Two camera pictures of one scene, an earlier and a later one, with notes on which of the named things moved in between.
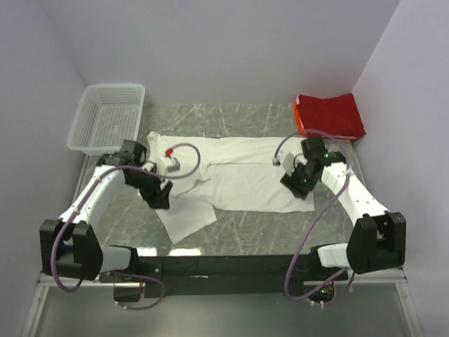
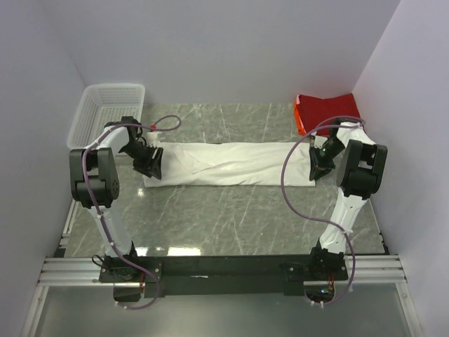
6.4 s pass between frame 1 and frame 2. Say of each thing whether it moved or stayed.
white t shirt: moved
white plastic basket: stayed
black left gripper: moved
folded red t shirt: stayed
